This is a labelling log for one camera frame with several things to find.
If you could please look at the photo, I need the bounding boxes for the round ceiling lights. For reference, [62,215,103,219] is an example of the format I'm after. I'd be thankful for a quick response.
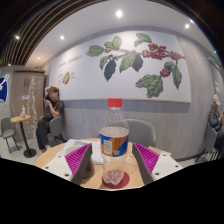
[14,9,191,61]

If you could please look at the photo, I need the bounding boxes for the small round wooden table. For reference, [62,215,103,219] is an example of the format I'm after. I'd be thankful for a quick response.
[10,114,38,159]

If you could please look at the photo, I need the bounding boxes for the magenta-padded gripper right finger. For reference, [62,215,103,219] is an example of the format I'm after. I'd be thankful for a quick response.
[131,142,184,186]

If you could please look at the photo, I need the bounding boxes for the tan cardboard box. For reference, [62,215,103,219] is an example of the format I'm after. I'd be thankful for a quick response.
[147,145,173,158]

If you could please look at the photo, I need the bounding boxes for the blue wall sign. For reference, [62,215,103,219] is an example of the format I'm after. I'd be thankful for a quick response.
[0,74,10,105]

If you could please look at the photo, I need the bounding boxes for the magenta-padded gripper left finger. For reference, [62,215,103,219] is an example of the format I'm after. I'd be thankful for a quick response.
[41,142,94,186]

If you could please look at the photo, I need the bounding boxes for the person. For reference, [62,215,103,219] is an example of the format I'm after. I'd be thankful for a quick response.
[208,94,224,151]
[35,85,65,152]

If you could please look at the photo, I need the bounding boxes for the grey padded chair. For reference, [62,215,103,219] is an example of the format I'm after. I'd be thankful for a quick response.
[126,118,157,148]
[194,123,219,162]
[48,115,68,144]
[0,115,21,154]

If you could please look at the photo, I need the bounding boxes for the clear red-capped drink bottle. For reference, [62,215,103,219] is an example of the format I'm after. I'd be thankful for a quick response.
[99,97,130,186]

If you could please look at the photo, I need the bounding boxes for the flat round red coaster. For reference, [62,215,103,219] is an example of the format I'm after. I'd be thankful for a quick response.
[101,170,131,190]

